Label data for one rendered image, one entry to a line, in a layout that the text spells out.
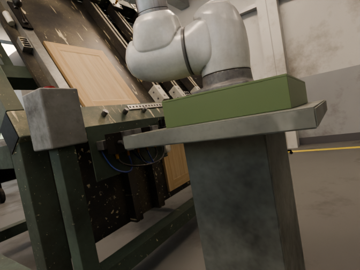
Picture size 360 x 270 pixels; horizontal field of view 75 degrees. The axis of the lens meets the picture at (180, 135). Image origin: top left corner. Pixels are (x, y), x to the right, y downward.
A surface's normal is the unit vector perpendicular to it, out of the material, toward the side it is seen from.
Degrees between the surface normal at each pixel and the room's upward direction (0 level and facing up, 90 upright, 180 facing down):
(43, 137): 90
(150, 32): 100
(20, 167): 90
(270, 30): 90
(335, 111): 90
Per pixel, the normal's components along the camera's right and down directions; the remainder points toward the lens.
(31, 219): -0.56, 0.15
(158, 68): -0.14, 0.71
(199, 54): -0.38, 0.31
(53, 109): 0.81, -0.11
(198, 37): -0.33, 0.06
